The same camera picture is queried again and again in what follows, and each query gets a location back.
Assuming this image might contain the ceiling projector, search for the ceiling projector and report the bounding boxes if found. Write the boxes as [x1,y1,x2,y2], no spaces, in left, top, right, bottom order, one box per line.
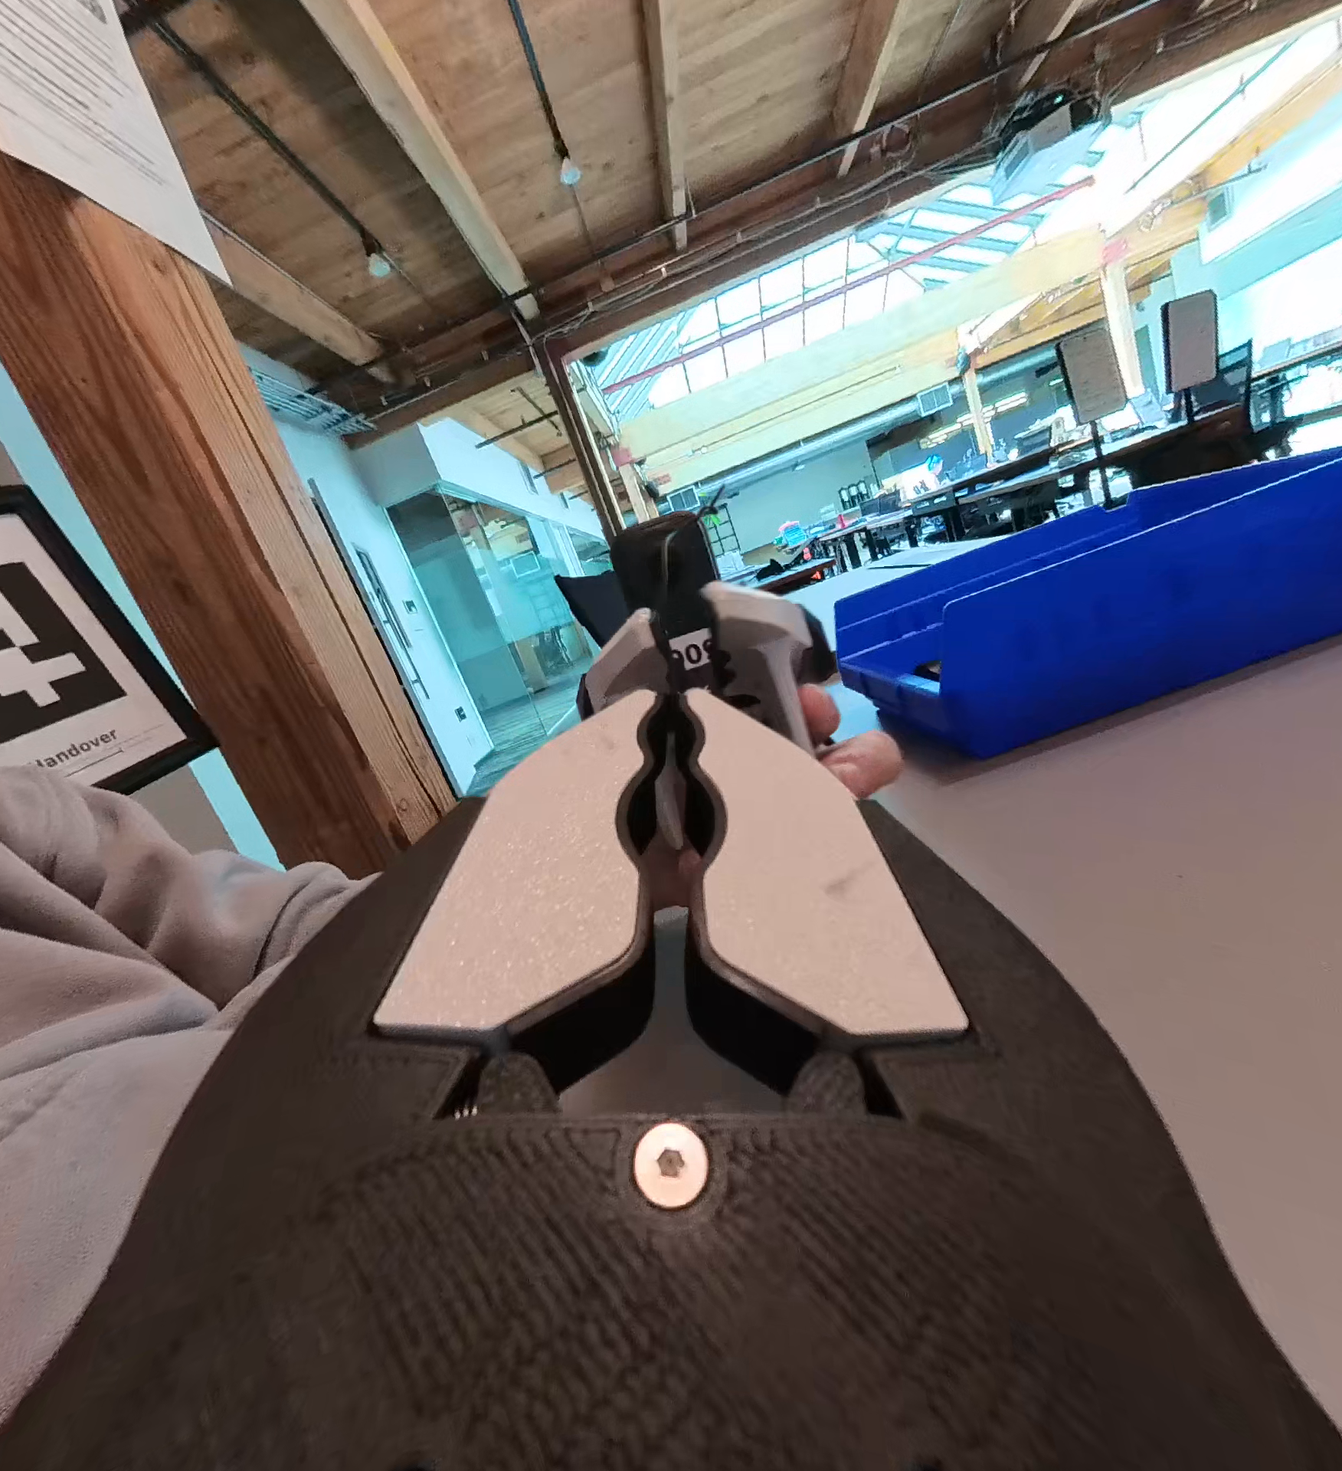
[994,92,1109,207]

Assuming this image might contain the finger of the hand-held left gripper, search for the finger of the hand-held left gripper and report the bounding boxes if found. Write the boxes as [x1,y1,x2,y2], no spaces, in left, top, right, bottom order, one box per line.
[701,576,822,754]
[587,610,675,719]

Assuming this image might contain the person's left forearm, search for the person's left forearm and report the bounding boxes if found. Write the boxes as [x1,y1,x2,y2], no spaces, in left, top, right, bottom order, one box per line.
[0,754,386,1017]

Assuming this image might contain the framed marker sign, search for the framed marker sign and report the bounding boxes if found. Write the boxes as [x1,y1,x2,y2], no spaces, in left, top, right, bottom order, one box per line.
[0,486,223,796]

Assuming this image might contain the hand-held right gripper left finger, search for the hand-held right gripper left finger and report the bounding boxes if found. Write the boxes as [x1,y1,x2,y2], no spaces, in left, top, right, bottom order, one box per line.
[372,688,675,1097]

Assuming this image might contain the blue plastic bin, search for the blue plastic bin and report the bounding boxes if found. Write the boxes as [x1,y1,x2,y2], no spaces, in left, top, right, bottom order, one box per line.
[836,429,1342,764]

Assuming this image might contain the white paper notice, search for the white paper notice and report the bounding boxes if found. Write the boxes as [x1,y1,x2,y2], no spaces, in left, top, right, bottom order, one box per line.
[0,0,231,284]

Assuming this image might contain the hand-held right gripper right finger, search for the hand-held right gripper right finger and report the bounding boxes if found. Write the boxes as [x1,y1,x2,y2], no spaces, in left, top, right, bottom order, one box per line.
[682,688,974,1097]

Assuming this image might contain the person's torso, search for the person's torso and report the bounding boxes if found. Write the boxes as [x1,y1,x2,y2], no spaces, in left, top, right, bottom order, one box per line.
[0,990,286,1471]

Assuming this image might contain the white desk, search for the white desk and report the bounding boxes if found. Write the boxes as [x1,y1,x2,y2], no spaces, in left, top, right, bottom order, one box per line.
[561,538,1342,1471]

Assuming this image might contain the glass office partition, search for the glass office partition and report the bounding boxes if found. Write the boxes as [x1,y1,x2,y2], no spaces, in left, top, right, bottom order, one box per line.
[386,486,615,796]

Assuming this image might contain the grey standing panel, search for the grey standing panel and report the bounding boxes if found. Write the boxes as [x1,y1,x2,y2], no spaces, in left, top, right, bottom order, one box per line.
[1052,325,1136,505]
[1157,290,1226,397]

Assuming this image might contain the wooden pillar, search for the wooden pillar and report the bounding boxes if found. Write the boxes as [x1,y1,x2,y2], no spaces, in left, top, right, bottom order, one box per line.
[0,22,462,876]

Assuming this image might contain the person's left hand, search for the person's left hand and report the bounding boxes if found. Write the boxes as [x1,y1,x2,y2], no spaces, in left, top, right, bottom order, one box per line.
[801,683,909,799]

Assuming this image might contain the row of office desks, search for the row of office desks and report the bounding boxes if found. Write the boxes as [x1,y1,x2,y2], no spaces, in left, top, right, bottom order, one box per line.
[744,381,1342,576]

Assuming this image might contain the metal cable tray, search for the metal cable tray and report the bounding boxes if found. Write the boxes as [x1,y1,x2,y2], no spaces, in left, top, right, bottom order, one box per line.
[251,364,380,439]

